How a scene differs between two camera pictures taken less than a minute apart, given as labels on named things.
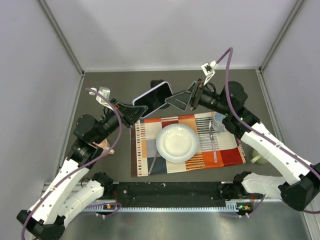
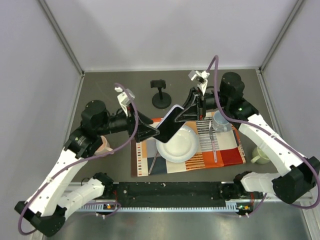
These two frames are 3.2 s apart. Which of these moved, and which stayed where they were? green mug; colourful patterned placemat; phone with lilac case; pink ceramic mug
Moved: phone with lilac case
Stayed: green mug; pink ceramic mug; colourful patterned placemat
